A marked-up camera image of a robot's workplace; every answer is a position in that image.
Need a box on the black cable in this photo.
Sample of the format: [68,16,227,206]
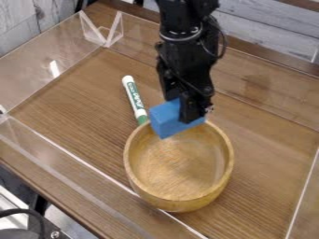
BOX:
[0,209,45,239]

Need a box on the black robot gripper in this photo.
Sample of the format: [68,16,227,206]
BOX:
[155,29,219,124]

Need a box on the clear acrylic tray wall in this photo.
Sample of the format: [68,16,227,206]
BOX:
[0,6,319,239]

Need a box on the blue foam block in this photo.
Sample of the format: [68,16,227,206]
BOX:
[149,99,205,139]

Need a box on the brown wooden bowl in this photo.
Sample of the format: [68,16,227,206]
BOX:
[122,121,235,213]

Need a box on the black metal table frame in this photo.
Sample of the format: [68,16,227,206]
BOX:
[0,166,73,239]

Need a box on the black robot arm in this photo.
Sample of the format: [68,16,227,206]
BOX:
[155,0,220,123]

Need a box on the green white marker pen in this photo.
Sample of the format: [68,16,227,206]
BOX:
[121,76,148,125]

